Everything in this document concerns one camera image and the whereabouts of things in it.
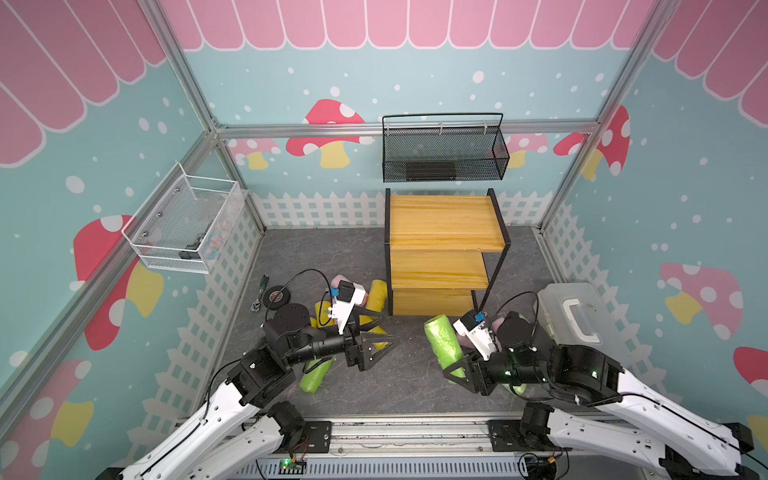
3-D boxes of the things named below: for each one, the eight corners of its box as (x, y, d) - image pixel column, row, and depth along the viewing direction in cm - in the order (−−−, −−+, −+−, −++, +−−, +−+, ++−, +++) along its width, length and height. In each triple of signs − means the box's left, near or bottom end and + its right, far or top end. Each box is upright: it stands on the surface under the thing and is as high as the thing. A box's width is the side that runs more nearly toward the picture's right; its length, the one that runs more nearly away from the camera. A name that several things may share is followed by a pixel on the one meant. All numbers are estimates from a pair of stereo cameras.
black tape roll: (262, 309, 100) (260, 305, 98) (269, 289, 105) (267, 285, 103) (286, 309, 100) (284, 305, 98) (292, 289, 105) (290, 285, 103)
